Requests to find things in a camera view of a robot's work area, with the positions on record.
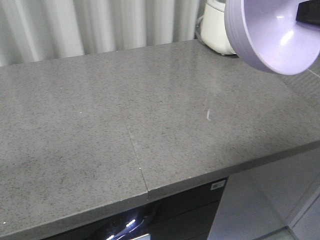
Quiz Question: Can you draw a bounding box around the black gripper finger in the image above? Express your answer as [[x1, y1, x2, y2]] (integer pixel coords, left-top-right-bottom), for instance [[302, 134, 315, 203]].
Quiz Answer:
[[296, 0, 320, 24]]

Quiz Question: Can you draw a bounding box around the grey cabinet door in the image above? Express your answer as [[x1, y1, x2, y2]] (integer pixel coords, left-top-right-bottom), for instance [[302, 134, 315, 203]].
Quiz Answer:
[[208, 148, 320, 240]]

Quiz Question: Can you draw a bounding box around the black disinfection cabinet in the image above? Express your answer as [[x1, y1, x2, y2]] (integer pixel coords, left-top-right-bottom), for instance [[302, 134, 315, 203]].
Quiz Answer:
[[50, 178, 228, 240]]

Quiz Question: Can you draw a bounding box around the white rice cooker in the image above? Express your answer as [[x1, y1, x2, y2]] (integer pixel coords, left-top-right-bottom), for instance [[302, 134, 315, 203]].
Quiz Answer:
[[200, 0, 236, 55]]

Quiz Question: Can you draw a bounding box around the white pleated curtain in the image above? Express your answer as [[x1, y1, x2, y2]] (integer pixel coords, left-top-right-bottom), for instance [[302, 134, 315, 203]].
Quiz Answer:
[[0, 0, 205, 66]]

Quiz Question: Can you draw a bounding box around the lilac plastic bowl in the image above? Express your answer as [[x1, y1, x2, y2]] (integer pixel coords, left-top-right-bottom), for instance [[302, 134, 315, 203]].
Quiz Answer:
[[224, 0, 320, 75]]

